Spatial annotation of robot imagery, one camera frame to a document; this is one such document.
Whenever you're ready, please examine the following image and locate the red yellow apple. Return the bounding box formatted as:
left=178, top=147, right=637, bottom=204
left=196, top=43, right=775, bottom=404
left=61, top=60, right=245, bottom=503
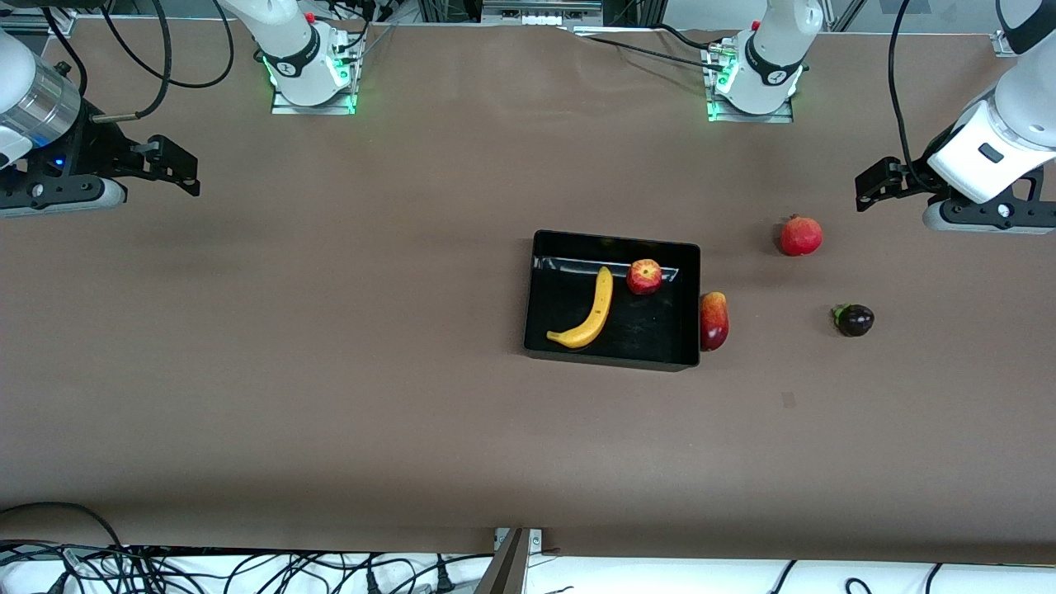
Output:
left=626, top=259, right=664, bottom=296

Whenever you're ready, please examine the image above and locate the black rectangular plastic tray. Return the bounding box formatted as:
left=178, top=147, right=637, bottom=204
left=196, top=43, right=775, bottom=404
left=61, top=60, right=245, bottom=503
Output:
left=523, top=229, right=702, bottom=373

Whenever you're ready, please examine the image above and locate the yellow banana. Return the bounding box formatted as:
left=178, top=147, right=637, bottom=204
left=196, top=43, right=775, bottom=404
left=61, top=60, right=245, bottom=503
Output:
left=546, top=266, right=615, bottom=350

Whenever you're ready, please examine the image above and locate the red pomegranate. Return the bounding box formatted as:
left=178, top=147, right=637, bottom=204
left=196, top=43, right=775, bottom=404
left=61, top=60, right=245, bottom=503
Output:
left=780, top=214, right=824, bottom=257

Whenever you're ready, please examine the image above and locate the dark purple eggplant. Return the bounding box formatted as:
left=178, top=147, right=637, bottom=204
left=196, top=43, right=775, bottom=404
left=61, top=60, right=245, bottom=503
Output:
left=832, top=303, right=875, bottom=337

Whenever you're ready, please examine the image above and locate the red yellow mango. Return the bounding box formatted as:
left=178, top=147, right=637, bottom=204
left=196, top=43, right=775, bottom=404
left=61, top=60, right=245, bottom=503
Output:
left=700, top=291, right=730, bottom=352

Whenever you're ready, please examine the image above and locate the brown table cover sheet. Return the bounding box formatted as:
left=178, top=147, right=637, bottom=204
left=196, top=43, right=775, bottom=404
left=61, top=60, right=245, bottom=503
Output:
left=0, top=16, right=1056, bottom=567

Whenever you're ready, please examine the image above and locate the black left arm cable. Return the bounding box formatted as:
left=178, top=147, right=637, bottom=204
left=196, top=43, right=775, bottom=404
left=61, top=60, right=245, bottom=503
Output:
left=887, top=0, right=933, bottom=191

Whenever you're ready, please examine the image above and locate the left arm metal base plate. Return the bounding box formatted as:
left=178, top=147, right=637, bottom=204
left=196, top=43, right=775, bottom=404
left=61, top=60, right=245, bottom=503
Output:
left=706, top=45, right=794, bottom=125

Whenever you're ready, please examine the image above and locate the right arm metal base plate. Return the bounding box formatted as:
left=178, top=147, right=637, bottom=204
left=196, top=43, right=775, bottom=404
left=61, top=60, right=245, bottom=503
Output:
left=270, top=31, right=358, bottom=116

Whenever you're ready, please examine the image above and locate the black cable to base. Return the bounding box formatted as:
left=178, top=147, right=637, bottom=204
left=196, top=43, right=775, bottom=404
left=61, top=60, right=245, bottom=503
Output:
left=569, top=23, right=728, bottom=72

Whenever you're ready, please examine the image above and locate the black looped floor cable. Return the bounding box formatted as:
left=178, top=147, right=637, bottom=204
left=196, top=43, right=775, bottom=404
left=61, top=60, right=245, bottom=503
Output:
left=0, top=501, right=126, bottom=552

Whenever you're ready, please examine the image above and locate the grey metal frame rail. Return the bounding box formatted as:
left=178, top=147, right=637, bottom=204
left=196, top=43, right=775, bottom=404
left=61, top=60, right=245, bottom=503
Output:
left=417, top=0, right=661, bottom=31

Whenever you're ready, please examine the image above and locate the metal bracket with strut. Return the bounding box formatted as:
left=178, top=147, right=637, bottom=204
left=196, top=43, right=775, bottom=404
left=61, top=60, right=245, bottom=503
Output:
left=474, top=527, right=545, bottom=594

